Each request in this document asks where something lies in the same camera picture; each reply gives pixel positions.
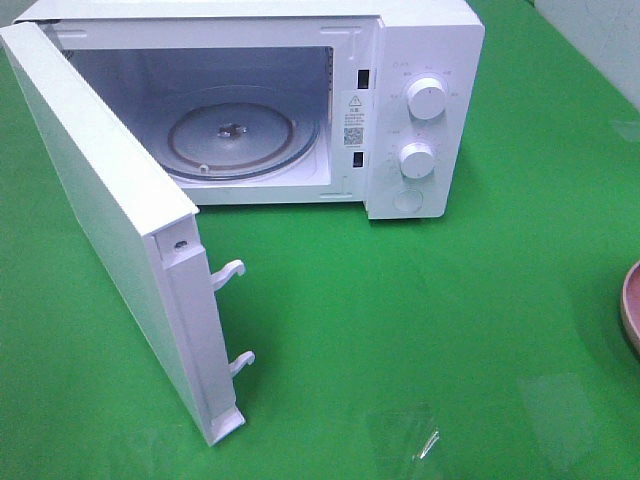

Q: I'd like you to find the glass microwave turntable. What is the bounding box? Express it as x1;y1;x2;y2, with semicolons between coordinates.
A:
144;85;326;183

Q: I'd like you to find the pink plate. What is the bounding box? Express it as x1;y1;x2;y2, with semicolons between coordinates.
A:
620;261;640;353

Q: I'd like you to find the white wall panel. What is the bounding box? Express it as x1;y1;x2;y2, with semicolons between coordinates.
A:
534;0;639;107

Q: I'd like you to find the white microwave oven body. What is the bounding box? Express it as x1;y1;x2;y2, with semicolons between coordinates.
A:
10;1;485;219

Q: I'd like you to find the white microwave knob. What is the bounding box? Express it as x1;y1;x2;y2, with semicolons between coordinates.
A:
406;75;447;120
399;142;436;180

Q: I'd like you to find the white microwave door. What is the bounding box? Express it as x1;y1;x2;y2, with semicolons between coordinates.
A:
1;22;255;444

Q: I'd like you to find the round microwave door button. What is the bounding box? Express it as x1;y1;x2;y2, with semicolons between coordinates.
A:
393;189;423;213

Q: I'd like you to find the clear tape patch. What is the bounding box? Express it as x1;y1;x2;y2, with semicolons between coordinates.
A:
366;402;441;464

